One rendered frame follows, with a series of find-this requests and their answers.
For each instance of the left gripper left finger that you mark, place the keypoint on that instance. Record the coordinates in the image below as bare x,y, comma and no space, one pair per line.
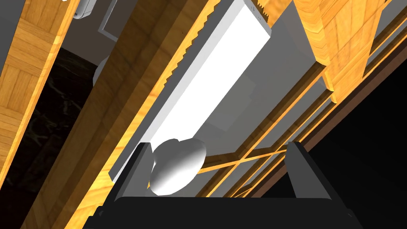
138,178

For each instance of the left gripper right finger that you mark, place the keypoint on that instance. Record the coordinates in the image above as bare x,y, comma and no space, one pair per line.
303,178

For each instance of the white round door knob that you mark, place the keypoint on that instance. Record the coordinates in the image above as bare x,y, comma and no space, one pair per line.
178,167

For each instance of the grey wood-framed door leaf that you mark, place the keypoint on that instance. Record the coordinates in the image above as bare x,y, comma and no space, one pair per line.
270,82

